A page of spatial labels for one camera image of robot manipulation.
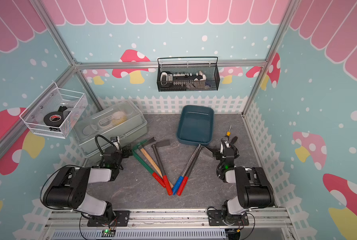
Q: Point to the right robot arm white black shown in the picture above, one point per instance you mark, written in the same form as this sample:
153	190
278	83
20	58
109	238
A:
253	190

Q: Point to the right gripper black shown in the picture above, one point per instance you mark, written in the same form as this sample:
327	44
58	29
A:
219	153

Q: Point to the wooden handle hoe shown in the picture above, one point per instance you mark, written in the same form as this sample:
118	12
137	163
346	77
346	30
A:
149	158

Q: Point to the grey slotted cable duct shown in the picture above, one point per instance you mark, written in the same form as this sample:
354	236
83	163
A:
142	234

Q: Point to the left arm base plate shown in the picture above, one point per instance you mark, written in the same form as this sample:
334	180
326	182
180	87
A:
118	218

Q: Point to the black orange screwdriver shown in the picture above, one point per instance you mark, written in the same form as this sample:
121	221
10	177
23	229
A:
234	140

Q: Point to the teal plastic storage box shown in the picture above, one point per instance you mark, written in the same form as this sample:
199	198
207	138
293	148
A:
195	125

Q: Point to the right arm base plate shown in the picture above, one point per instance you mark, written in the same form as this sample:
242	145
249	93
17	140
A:
223	218

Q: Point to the small green-lit circuit board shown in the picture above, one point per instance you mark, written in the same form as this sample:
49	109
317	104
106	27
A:
108	233

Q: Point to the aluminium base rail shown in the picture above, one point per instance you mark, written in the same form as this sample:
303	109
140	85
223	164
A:
171	219

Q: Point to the black wire mesh basket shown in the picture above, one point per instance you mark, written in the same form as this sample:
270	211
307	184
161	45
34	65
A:
207	65

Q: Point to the socket bit set holder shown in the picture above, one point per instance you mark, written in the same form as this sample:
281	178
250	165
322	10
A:
182	81

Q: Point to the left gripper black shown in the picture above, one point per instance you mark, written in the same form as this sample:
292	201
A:
126	154

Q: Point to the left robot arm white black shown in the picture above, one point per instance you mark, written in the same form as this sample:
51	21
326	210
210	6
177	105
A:
68	189

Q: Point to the clear wall-mounted bin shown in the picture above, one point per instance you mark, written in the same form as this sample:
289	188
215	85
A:
54	99

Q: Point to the green handle hoe red grip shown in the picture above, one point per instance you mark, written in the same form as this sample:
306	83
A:
144	164

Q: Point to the black tape roll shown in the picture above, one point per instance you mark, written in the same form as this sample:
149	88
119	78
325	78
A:
54	119

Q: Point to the yellow black screwdriver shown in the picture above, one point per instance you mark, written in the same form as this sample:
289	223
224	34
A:
228	133

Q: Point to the hoe with blue grip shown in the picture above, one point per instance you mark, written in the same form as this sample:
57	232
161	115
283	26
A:
180	179

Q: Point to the translucent lidded plastic container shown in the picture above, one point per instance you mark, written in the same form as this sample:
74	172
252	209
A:
123	120

